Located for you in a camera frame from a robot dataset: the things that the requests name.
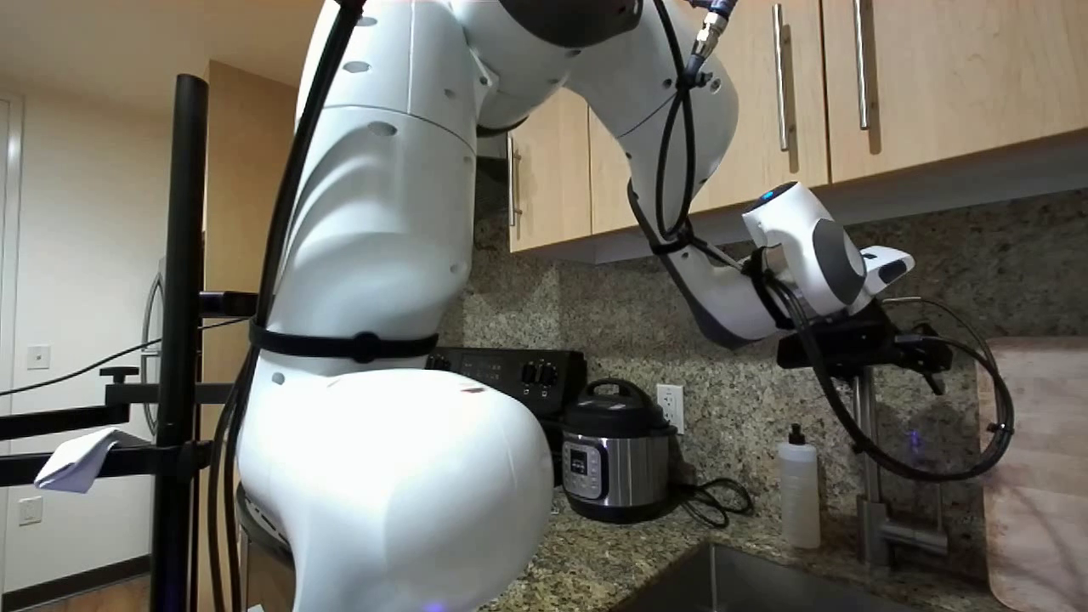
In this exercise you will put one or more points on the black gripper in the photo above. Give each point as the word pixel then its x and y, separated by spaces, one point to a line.
pixel 869 340

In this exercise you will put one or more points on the stainless steel gooseneck faucet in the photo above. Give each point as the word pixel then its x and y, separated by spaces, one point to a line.
pixel 878 528

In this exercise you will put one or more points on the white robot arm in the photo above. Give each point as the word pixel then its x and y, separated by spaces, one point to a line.
pixel 403 487

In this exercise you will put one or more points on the stainless steel sink basin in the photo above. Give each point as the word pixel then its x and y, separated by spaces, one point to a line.
pixel 730 578

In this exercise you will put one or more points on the white soap dispenser bottle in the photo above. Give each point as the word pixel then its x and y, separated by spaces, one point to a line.
pixel 799 490

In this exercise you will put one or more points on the wooden cutting board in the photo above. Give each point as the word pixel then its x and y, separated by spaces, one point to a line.
pixel 1036 500

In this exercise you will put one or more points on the wooden upper cabinets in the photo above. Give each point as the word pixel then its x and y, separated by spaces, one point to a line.
pixel 901 106

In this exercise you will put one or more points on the silver black pressure cooker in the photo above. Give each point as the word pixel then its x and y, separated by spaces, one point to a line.
pixel 617 454

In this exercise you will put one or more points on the black control box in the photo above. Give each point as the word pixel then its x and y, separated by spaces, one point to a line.
pixel 542 377

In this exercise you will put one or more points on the black vertical stand pole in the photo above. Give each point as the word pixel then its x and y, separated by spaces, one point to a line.
pixel 179 457

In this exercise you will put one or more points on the white folded paper tag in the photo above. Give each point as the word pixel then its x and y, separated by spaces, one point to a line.
pixel 76 463

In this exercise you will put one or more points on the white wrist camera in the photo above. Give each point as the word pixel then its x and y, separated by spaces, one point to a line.
pixel 884 266

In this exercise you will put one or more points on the white wall outlet plate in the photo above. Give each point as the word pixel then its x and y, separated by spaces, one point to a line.
pixel 671 402

